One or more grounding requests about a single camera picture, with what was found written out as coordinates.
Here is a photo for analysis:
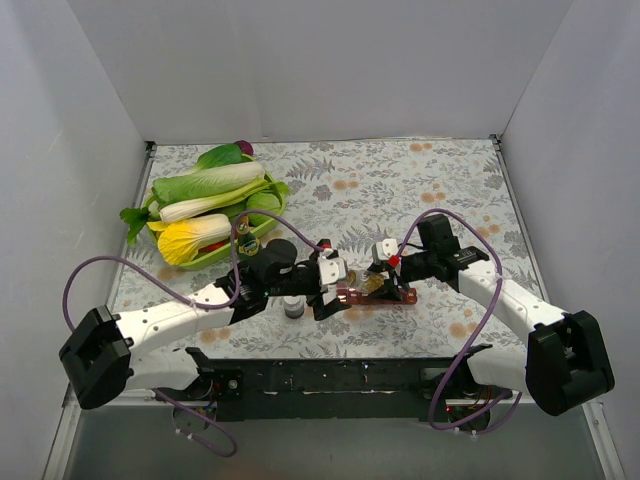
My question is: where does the clear bottle of yellow capsules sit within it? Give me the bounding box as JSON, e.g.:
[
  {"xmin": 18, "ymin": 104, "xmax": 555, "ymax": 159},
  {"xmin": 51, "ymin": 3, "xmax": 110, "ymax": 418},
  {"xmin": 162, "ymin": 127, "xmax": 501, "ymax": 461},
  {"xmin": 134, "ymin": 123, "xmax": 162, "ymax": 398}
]
[{"xmin": 355, "ymin": 269, "xmax": 387, "ymax": 294}]

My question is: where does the red weekly pill organizer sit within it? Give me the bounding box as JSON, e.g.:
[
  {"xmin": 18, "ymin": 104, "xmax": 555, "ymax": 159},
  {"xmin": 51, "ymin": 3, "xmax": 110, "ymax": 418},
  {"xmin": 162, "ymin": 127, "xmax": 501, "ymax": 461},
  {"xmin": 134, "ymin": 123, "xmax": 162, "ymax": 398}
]
[{"xmin": 337, "ymin": 286, "xmax": 418, "ymax": 306}]

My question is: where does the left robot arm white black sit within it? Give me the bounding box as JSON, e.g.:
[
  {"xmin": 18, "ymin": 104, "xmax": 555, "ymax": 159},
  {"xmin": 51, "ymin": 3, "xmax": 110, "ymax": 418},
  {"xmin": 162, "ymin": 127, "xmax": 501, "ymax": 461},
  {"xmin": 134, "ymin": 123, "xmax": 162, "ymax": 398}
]
[{"xmin": 59, "ymin": 239, "xmax": 347, "ymax": 410}]

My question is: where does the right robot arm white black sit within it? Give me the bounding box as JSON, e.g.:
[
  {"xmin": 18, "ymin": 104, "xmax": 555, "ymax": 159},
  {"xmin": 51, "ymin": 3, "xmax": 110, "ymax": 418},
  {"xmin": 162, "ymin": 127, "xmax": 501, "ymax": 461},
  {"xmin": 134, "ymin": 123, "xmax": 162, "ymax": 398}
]
[{"xmin": 371, "ymin": 213, "xmax": 615, "ymax": 416}]

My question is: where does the white vitamin pill bottle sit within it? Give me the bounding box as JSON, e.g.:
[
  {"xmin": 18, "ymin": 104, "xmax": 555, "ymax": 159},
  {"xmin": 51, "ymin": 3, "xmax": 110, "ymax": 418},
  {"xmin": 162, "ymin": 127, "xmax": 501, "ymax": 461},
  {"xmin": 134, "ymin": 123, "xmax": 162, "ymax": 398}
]
[{"xmin": 282, "ymin": 296, "xmax": 306, "ymax": 319}]

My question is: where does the green glass bottle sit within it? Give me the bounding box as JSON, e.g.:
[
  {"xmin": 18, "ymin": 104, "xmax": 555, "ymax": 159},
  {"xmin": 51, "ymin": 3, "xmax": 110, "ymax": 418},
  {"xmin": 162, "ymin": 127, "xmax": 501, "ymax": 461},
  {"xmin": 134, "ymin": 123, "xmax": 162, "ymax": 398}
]
[{"xmin": 235, "ymin": 216, "xmax": 261, "ymax": 259}]

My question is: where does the floral table mat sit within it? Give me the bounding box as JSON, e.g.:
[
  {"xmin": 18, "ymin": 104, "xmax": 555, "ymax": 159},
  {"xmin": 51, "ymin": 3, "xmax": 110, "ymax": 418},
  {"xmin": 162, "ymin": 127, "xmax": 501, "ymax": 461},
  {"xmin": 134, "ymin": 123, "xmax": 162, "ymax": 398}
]
[{"xmin": 99, "ymin": 139, "xmax": 559, "ymax": 360}]

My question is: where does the green plastic tray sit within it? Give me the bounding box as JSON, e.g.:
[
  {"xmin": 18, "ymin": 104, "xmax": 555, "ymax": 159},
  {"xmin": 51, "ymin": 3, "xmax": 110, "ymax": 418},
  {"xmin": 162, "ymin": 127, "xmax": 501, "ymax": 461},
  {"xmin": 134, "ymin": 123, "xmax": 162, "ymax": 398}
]
[{"xmin": 142, "ymin": 167, "xmax": 288, "ymax": 271}]

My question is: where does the round green cabbage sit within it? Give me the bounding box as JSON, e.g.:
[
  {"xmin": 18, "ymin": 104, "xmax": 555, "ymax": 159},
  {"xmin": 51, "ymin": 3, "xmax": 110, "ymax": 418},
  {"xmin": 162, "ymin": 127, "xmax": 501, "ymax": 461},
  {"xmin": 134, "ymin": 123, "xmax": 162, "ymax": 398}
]
[{"xmin": 246, "ymin": 191, "xmax": 282, "ymax": 227}]

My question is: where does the yellow napa cabbage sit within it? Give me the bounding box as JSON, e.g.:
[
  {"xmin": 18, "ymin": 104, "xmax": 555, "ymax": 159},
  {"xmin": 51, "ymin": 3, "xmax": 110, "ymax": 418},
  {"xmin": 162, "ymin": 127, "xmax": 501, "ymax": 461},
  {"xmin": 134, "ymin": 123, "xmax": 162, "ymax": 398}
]
[{"xmin": 147, "ymin": 214, "xmax": 231, "ymax": 265}]

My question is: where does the large napa cabbage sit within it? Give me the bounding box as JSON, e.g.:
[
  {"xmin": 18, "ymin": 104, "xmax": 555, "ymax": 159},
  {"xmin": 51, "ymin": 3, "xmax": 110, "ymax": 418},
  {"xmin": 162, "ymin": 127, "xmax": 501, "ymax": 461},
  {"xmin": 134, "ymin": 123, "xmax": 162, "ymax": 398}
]
[{"xmin": 152, "ymin": 162, "xmax": 265, "ymax": 205}]

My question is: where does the purple onion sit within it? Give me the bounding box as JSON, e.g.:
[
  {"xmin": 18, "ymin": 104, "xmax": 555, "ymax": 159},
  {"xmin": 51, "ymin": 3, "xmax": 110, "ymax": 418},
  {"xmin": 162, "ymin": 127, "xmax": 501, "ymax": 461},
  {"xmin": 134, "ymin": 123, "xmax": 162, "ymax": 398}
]
[{"xmin": 235, "ymin": 140, "xmax": 254, "ymax": 156}]

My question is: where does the dark green leaf vegetable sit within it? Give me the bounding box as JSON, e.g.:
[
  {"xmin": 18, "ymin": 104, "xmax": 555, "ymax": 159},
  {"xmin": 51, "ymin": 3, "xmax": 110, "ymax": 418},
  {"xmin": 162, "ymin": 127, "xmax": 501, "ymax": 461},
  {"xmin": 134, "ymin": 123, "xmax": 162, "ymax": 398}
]
[{"xmin": 194, "ymin": 143, "xmax": 252, "ymax": 171}]

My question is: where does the green leafy herb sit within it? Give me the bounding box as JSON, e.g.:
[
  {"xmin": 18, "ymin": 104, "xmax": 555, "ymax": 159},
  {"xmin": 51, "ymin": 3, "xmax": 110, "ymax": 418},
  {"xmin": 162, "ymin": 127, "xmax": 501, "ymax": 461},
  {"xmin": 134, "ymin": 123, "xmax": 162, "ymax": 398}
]
[{"xmin": 119, "ymin": 207, "xmax": 150, "ymax": 245}]

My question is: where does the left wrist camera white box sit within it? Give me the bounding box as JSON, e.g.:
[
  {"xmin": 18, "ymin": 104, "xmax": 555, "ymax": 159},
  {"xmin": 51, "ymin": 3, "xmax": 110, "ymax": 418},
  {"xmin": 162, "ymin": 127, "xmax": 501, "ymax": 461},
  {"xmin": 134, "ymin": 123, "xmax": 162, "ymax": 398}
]
[{"xmin": 317, "ymin": 257, "xmax": 348, "ymax": 287}]

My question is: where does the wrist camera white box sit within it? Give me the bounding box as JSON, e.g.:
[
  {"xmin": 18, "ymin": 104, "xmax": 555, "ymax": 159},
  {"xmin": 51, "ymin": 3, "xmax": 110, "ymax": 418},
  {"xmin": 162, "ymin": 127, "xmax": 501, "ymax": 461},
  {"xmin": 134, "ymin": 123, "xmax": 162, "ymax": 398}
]
[
  {"xmin": 372, "ymin": 238, "xmax": 400, "ymax": 261},
  {"xmin": 317, "ymin": 257, "xmax": 348, "ymax": 287}
]

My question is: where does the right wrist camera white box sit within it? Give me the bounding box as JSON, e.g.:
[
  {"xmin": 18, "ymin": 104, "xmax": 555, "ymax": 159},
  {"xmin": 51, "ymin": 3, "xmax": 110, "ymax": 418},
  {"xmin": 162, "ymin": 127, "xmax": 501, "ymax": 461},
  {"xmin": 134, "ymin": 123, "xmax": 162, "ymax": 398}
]
[{"xmin": 372, "ymin": 238, "xmax": 400, "ymax": 261}]

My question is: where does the black base frame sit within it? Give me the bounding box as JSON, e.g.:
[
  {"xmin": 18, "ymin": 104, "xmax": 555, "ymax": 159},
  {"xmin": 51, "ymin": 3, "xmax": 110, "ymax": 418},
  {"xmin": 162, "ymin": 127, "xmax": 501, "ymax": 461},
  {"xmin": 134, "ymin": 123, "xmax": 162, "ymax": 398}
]
[{"xmin": 64, "ymin": 349, "xmax": 601, "ymax": 426}]

